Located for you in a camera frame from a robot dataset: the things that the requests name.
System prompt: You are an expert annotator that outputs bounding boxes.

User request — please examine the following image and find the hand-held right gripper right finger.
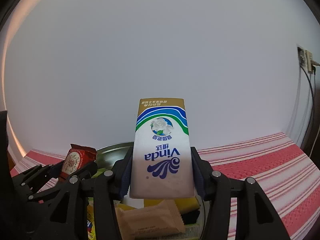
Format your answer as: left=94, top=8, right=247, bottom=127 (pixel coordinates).
left=191, top=147, right=292, bottom=240

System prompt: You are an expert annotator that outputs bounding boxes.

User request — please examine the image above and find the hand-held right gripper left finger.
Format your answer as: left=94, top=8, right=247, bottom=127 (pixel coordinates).
left=49, top=147, right=133, bottom=240

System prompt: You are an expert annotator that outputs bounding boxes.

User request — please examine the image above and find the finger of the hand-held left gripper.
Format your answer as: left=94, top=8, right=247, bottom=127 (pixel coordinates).
left=26, top=162, right=98, bottom=202
left=11, top=160, right=65, bottom=183

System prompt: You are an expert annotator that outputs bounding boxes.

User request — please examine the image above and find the red snack packet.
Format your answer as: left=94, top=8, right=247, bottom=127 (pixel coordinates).
left=59, top=144, right=97, bottom=182

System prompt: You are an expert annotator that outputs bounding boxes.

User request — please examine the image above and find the round metal cookie tin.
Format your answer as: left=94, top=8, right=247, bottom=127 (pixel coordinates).
left=86, top=142, right=209, bottom=240

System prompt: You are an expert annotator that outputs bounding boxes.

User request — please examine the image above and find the yellow sponge with green scourer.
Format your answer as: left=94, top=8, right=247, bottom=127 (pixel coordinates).
left=172, top=197, right=201, bottom=225

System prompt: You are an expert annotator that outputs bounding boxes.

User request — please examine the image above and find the plain yellow sponge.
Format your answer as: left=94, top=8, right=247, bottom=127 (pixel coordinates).
left=115, top=202, right=137, bottom=212

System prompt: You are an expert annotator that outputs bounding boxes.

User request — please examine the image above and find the white blue tissue pack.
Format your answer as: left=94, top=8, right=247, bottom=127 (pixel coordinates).
left=129, top=98, right=195, bottom=199

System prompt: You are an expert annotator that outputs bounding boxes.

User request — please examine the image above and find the beige snack packet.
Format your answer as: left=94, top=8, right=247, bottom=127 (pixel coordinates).
left=115, top=200, right=187, bottom=240

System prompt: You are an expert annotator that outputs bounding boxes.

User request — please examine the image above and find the yellow snack packet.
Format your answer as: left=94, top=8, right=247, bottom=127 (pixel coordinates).
left=86, top=199, right=97, bottom=240

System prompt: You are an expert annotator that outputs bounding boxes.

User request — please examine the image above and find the red striped tablecloth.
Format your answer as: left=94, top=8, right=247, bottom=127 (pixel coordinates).
left=9, top=132, right=317, bottom=240

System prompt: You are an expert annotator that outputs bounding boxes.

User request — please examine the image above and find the dark wall outlet box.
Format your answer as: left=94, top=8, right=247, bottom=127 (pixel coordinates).
left=297, top=45, right=307, bottom=68

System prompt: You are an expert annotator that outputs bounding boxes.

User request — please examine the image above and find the beige wall socket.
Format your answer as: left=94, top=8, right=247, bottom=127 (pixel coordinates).
left=304, top=50, right=315, bottom=73

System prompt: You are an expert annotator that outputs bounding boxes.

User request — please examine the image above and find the white cable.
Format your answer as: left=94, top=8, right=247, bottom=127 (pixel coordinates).
left=309, top=60, right=320, bottom=157

